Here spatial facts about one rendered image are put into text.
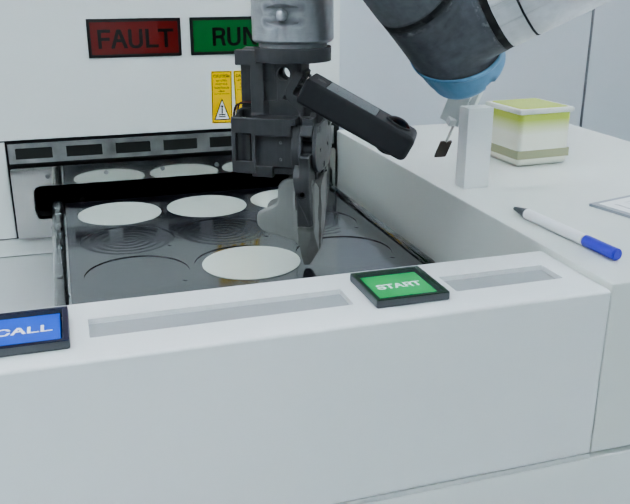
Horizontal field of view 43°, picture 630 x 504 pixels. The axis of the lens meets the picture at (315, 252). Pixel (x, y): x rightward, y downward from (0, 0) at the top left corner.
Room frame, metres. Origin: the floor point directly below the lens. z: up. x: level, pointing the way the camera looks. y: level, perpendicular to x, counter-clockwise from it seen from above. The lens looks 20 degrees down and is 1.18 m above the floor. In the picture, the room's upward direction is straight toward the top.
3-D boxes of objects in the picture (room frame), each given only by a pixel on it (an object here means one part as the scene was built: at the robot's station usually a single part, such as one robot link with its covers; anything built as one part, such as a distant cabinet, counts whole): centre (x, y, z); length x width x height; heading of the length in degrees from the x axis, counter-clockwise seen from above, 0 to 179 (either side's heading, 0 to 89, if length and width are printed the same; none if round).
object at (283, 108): (0.76, 0.03, 1.06); 0.09 x 0.08 x 0.12; 77
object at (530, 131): (0.95, -0.25, 1.00); 0.07 x 0.07 x 0.07; 21
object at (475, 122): (0.84, -0.16, 1.03); 0.06 x 0.04 x 0.13; 17
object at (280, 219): (0.74, 0.03, 0.95); 0.06 x 0.03 x 0.09; 77
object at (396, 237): (0.92, -0.07, 0.90); 0.37 x 0.01 x 0.01; 17
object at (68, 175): (1.07, 0.18, 0.89); 0.44 x 0.02 x 0.10; 107
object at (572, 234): (0.66, -0.21, 0.97); 0.14 x 0.01 x 0.01; 21
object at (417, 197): (0.89, -0.29, 0.89); 0.62 x 0.35 x 0.14; 17
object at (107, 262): (0.87, 0.10, 0.90); 0.34 x 0.34 x 0.01; 17
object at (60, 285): (0.81, 0.28, 0.90); 0.37 x 0.01 x 0.01; 17
